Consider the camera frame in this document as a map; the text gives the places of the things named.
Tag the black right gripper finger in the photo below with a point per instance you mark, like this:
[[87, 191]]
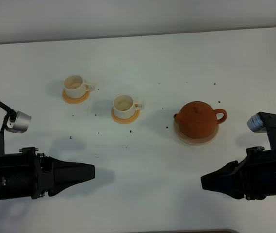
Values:
[[225, 170], [221, 187]]

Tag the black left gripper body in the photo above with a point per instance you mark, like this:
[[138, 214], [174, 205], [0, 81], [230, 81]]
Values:
[[21, 174]]

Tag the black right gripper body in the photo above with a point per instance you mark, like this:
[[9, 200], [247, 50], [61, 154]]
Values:
[[256, 175]]

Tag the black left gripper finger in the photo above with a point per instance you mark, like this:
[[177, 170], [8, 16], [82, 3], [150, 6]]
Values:
[[72, 169], [63, 182]]

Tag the brown clay teapot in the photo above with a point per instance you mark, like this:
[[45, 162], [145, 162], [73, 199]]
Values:
[[198, 119]]

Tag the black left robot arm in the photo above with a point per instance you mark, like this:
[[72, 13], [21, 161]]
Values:
[[32, 174]]

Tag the beige teapot saucer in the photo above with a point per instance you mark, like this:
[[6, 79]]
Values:
[[195, 141]]

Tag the orange coaster far left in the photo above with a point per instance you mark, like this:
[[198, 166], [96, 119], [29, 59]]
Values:
[[70, 100]]

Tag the orange coaster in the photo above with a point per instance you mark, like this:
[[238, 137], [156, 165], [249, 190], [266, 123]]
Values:
[[70, 100], [125, 121]]

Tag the orange coaster middle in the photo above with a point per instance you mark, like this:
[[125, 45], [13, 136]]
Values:
[[125, 121]]

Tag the white teacup far left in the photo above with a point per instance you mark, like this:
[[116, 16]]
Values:
[[76, 86]]

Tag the white teacup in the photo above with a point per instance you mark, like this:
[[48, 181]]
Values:
[[124, 106], [76, 86]]

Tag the white teacup middle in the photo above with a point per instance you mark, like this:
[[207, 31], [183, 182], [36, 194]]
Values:
[[124, 106]]

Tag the black camera mount bracket left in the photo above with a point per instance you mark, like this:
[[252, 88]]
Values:
[[2, 143]]

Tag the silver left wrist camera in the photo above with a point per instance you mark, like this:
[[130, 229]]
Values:
[[18, 122]]

